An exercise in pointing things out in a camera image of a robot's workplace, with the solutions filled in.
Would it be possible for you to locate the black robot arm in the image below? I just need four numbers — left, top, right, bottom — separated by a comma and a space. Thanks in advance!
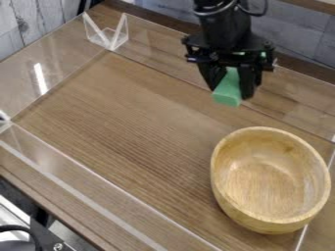
181, 0, 275, 107

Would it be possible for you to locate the green rectangular block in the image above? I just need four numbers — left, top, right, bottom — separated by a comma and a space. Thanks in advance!
211, 51, 267, 108

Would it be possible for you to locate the wooden bowl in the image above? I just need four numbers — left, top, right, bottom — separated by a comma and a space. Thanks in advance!
211, 126, 331, 234

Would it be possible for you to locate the clear acrylic corner bracket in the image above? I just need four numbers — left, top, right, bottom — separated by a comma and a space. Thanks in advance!
83, 13, 129, 51

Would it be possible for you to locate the black metal bracket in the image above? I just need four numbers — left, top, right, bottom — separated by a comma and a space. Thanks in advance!
29, 219, 76, 251

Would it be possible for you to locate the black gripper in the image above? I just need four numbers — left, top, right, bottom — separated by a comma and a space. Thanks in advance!
181, 32, 276, 100

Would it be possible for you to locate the black cable lower left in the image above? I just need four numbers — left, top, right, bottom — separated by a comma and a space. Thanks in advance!
0, 225, 33, 239

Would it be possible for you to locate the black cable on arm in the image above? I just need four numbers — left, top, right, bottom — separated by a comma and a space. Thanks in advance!
191, 0, 269, 18

